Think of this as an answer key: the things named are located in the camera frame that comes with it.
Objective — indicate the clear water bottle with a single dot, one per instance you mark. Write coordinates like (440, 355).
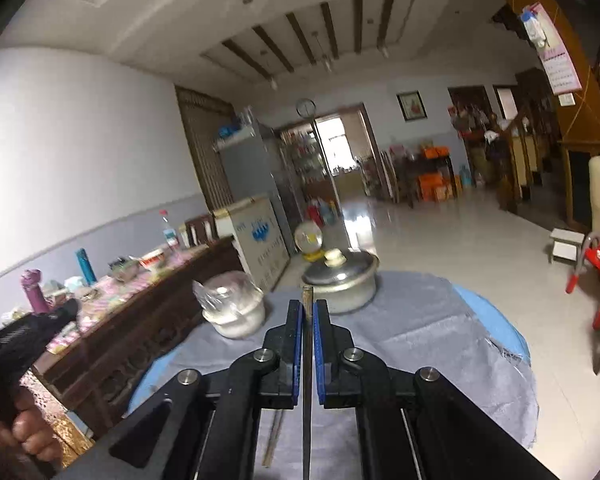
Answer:
(169, 232)

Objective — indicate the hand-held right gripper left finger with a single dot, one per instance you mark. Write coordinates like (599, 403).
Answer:
(295, 355)

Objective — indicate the round wall clock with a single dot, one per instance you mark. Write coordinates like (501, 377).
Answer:
(306, 107)

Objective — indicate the person's left hand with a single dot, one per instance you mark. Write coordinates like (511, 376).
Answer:
(30, 430)

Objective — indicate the wall calendar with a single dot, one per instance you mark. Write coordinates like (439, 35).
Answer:
(555, 55)

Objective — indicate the grey refrigerator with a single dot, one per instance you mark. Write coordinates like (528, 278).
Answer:
(255, 170)

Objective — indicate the dark wooden chair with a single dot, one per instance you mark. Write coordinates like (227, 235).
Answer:
(200, 230)

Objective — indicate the clear round jar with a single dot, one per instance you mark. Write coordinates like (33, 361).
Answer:
(308, 237)

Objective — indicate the aluminium pot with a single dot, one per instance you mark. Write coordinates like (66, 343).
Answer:
(350, 297)

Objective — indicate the aluminium pot lid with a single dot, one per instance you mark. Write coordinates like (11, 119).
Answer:
(342, 267)

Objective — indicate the red and white bowl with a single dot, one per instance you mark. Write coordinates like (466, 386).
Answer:
(153, 260)

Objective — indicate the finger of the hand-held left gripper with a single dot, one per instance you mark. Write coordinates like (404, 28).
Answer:
(60, 315)

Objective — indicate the shelf of goods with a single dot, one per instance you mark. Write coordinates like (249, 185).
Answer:
(305, 160)

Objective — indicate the carved wooden sideboard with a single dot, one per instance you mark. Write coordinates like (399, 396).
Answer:
(130, 330)

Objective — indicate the white chest freezer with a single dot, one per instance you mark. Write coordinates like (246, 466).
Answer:
(257, 240)

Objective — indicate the dark chopstick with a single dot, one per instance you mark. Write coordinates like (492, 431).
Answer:
(271, 435)
(279, 427)
(307, 385)

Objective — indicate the teal bottle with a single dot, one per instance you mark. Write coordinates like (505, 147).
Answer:
(86, 266)

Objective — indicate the gold patterned cloth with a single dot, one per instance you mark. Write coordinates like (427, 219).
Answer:
(65, 425)

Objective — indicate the wooden slatted screen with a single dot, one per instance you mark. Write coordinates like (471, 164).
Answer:
(205, 150)

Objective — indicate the stack of orange boxes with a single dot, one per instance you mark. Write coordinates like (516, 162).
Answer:
(436, 175)

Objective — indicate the blue table cover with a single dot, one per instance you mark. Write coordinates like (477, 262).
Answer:
(495, 320)

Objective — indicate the clear plastic bag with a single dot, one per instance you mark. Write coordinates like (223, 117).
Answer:
(225, 292)

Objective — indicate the white step stool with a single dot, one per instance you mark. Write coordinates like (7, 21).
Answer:
(567, 245)

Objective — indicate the framed wall picture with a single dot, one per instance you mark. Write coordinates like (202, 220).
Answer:
(411, 106)

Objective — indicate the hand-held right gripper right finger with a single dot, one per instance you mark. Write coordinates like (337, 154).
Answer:
(321, 355)

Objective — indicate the purple thermos bottle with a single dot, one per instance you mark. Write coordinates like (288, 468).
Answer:
(35, 292)

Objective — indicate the wooden stair railing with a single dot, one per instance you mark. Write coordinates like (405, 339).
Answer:
(525, 160)

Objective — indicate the grey table cloth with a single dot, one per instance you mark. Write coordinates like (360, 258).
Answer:
(420, 340)

